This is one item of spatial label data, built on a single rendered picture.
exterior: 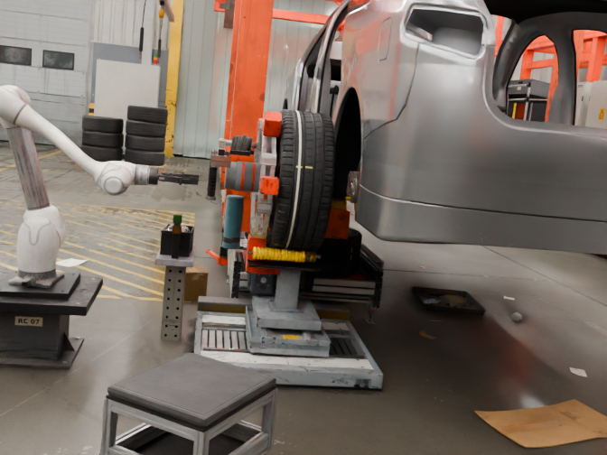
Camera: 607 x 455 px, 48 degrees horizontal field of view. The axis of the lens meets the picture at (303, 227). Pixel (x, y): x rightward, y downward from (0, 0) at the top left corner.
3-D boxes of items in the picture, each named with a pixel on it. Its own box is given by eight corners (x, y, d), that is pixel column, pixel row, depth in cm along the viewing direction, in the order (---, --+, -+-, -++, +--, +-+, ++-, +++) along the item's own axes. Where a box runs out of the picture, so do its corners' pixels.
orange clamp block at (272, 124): (279, 137, 303) (282, 121, 297) (262, 135, 302) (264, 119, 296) (279, 128, 308) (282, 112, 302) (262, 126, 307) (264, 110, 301)
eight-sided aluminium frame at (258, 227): (268, 246, 301) (280, 122, 293) (253, 245, 300) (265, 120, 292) (260, 226, 355) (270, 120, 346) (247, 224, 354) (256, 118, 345)
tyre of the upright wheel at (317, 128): (322, 274, 308) (342, 132, 285) (269, 271, 305) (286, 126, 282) (305, 222, 370) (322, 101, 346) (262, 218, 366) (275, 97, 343)
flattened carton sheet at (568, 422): (626, 434, 281) (628, 426, 280) (525, 451, 257) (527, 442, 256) (570, 404, 307) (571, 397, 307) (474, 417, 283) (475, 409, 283)
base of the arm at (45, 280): (2, 287, 287) (2, 273, 285) (25, 272, 308) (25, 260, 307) (45, 291, 286) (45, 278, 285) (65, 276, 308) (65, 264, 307)
